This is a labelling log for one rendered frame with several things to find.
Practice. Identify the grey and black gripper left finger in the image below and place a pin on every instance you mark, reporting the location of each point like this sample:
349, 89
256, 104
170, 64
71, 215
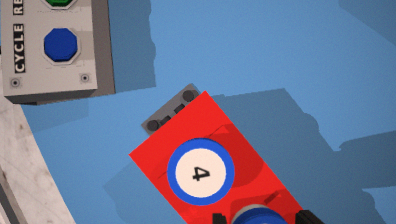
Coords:
218, 218

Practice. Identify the red rectangular block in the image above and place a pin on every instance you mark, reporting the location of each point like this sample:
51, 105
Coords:
254, 182

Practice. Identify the grey metal bracket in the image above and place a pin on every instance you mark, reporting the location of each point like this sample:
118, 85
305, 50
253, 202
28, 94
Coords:
168, 108

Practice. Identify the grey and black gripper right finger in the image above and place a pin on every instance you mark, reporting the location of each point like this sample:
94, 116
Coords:
306, 217

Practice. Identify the grey control panel with two buttons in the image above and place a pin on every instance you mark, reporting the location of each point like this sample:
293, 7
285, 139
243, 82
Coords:
47, 50

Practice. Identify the blue flat mat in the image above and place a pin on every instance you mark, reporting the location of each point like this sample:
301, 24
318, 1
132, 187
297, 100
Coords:
310, 84

